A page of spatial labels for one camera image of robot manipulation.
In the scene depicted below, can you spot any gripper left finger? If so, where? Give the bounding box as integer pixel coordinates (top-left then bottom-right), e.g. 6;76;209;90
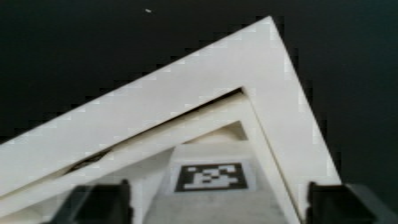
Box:
43;180;134;224

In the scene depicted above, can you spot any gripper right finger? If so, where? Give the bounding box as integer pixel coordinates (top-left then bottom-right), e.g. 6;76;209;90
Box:
306;182;398;224

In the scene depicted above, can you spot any white table leg with tag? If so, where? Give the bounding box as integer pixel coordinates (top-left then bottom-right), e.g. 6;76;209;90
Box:
141;123;292;224

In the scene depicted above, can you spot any white square tabletop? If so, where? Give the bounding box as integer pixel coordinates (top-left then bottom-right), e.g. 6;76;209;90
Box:
0;19;340;224

